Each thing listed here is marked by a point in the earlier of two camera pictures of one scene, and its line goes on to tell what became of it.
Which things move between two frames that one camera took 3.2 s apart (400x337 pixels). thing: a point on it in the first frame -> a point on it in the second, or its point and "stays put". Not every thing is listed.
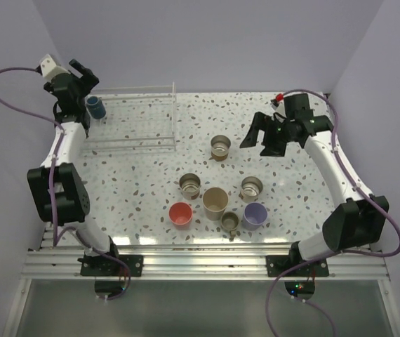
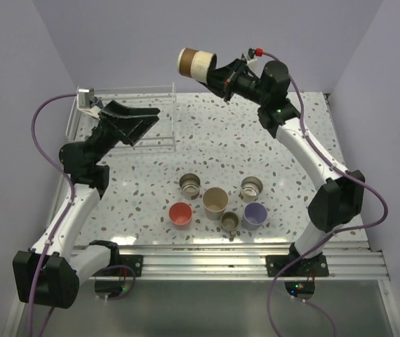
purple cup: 254,215 stays put
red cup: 180,215 stays put
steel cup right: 251,187 stays put
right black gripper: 259,122 -> 231,71
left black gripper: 88,81 -> 131,129
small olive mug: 230,222 stays put
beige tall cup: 215,201 stays put
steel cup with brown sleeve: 220,144 -> 196,64
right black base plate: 276,265 stays put
